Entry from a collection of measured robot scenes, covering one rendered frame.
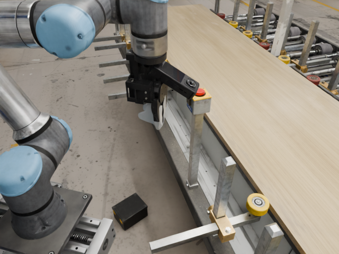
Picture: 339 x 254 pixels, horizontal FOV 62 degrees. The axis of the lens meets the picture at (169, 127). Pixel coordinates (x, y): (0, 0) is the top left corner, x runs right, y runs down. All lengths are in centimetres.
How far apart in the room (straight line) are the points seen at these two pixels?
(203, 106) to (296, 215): 51
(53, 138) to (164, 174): 160
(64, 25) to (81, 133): 245
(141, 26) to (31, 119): 42
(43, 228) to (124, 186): 145
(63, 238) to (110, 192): 143
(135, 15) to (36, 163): 43
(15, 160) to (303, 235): 91
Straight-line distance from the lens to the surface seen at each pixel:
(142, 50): 59
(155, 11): 56
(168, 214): 213
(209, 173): 156
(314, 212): 117
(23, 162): 79
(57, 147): 86
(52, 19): 46
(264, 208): 111
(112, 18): 59
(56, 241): 89
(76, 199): 96
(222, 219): 113
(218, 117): 147
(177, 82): 62
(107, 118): 299
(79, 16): 47
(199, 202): 133
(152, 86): 63
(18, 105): 83
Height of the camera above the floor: 177
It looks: 39 degrees down
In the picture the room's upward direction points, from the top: straight up
